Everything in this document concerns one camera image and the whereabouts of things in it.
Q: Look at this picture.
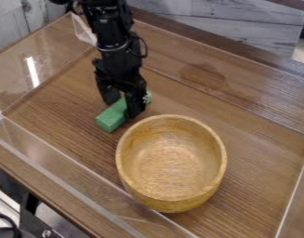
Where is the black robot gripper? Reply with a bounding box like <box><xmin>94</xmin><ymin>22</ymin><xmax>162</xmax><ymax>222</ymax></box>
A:
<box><xmin>92</xmin><ymin>31</ymin><xmax>149</xmax><ymax>119</ymax></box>

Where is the green rectangular block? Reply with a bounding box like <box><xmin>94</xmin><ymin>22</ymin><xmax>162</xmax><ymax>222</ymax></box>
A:
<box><xmin>96</xmin><ymin>90</ymin><xmax>153</xmax><ymax>134</ymax></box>

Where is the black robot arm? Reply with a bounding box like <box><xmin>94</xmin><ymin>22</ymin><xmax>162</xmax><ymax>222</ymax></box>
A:
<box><xmin>50</xmin><ymin>0</ymin><xmax>149</xmax><ymax>119</ymax></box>

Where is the brown wooden bowl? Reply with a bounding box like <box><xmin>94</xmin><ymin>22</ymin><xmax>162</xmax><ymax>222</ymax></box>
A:
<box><xmin>117</xmin><ymin>114</ymin><xmax>227</xmax><ymax>213</ymax></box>

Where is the clear acrylic corner bracket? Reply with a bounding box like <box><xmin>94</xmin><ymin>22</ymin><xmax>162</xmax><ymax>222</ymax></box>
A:
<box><xmin>72</xmin><ymin>14</ymin><xmax>98</xmax><ymax>46</ymax></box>

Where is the clear acrylic tray wall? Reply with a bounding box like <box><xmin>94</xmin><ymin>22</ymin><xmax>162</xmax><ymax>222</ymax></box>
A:
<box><xmin>0</xmin><ymin>114</ymin><xmax>199</xmax><ymax>238</ymax></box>

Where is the black metal table bracket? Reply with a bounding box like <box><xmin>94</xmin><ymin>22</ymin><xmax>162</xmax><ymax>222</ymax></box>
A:
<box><xmin>20</xmin><ymin>192</ymin><xmax>63</xmax><ymax>238</ymax></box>

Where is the black cable under table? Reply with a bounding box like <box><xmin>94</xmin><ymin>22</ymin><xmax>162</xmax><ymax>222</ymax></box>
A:
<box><xmin>0</xmin><ymin>213</ymin><xmax>23</xmax><ymax>238</ymax></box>

